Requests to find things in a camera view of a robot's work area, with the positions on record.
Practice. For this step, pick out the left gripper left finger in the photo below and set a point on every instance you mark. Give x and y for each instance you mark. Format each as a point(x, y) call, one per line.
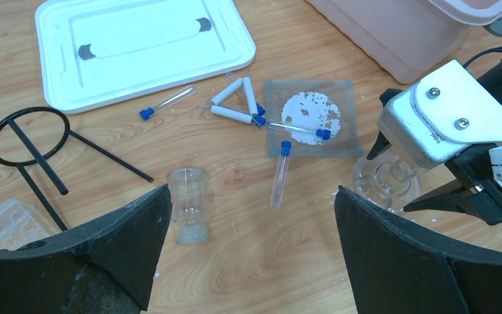
point(106, 265)

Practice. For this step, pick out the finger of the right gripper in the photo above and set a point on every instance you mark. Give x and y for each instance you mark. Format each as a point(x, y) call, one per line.
point(382, 144)
point(483, 201)

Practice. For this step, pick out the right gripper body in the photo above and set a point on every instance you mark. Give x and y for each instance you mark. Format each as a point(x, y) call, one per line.
point(476, 116)

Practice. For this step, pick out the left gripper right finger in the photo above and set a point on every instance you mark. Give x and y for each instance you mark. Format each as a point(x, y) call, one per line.
point(398, 266)

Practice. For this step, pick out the glass flask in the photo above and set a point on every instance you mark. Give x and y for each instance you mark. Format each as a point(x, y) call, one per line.
point(387, 181)

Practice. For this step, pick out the white clay triangle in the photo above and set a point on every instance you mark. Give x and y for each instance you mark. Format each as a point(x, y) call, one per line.
point(237, 101)

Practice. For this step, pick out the test tube blue cap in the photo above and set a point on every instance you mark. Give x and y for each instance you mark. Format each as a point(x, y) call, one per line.
point(281, 175)
point(323, 134)
point(168, 102)

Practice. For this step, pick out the pink plastic bin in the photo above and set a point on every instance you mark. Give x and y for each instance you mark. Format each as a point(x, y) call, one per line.
point(408, 37)

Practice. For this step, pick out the clear test tube rack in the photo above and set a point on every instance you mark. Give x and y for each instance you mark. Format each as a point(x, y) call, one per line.
point(21, 223)

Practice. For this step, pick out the black metal tripod stand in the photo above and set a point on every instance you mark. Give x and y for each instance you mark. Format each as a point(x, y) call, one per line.
point(41, 159)

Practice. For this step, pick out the white plastic lid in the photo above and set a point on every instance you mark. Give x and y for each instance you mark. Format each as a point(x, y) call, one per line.
point(97, 53)

